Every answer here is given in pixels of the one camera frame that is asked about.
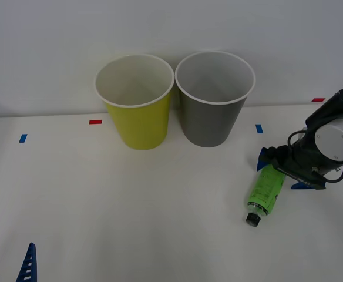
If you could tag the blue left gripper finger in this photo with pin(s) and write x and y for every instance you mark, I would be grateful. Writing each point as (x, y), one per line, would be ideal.
(29, 267)

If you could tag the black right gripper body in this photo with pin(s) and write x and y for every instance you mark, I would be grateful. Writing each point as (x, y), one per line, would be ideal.
(297, 169)

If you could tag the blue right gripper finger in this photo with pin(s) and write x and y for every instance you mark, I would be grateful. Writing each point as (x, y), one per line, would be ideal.
(265, 164)
(302, 187)

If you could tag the green plastic bottle black cap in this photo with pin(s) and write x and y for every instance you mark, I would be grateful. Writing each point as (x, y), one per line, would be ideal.
(265, 188)

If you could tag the silver and black right arm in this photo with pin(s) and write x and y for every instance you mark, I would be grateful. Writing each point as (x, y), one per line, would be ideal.
(336, 138)

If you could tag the grey plastic waste bin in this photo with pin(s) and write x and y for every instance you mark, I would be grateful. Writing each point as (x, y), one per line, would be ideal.
(209, 123)

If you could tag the yellow-green plastic waste bin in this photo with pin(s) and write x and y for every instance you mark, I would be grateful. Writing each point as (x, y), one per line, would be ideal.
(139, 126)

